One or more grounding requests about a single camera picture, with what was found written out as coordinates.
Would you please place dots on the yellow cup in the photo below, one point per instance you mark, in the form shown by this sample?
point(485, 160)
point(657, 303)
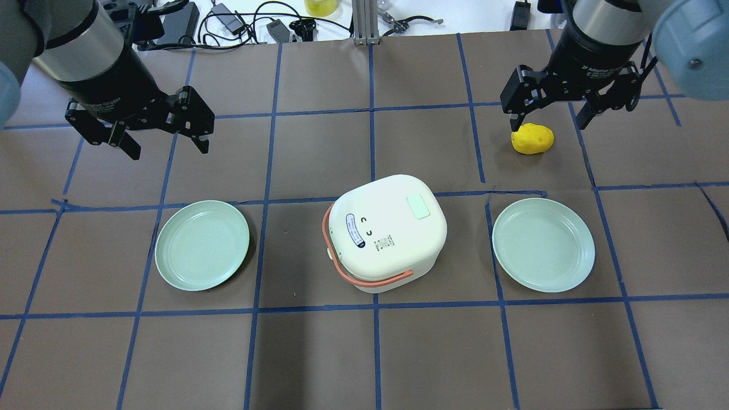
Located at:
point(321, 8)

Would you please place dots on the aluminium profile post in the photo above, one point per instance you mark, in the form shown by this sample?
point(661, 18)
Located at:
point(365, 22)

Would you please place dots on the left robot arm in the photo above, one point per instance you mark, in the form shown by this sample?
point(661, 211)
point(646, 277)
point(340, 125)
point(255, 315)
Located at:
point(86, 47)

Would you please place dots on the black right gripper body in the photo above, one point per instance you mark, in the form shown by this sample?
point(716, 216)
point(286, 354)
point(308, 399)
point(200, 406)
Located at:
point(589, 56)

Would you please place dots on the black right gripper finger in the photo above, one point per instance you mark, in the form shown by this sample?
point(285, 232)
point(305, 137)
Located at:
point(624, 92)
point(528, 90)

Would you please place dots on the black box top right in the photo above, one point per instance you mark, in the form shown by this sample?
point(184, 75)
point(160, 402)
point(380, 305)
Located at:
point(521, 15)

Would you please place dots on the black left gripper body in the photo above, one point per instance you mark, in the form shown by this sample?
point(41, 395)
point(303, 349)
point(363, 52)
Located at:
point(109, 77)

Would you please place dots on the yellow potato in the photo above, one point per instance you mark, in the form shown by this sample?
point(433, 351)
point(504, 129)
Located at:
point(532, 139)

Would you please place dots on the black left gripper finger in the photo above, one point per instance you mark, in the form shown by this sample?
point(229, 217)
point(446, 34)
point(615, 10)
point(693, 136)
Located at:
point(185, 113)
point(96, 133)

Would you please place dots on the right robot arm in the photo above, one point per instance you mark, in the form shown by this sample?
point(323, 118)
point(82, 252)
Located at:
point(689, 38)

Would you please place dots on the brown table mat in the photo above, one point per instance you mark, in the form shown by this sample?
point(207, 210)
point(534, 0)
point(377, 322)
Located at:
point(88, 322)

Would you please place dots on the metal pliers tool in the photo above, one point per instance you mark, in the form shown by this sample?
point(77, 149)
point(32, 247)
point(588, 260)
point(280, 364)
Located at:
point(402, 25)

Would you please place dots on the black power adapter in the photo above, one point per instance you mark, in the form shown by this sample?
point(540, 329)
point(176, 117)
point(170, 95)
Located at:
point(279, 32)

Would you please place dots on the right green plate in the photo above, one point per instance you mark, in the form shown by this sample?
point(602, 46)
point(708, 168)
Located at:
point(543, 245)

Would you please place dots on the left green plate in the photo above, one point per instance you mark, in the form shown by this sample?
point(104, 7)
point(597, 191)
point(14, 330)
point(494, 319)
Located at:
point(202, 245)

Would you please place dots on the green plate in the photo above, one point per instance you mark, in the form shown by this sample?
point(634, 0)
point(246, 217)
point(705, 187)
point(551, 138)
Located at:
point(543, 245)
point(202, 245)

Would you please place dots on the white rice cooker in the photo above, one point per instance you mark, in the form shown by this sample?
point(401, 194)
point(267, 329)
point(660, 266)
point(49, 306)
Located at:
point(385, 234)

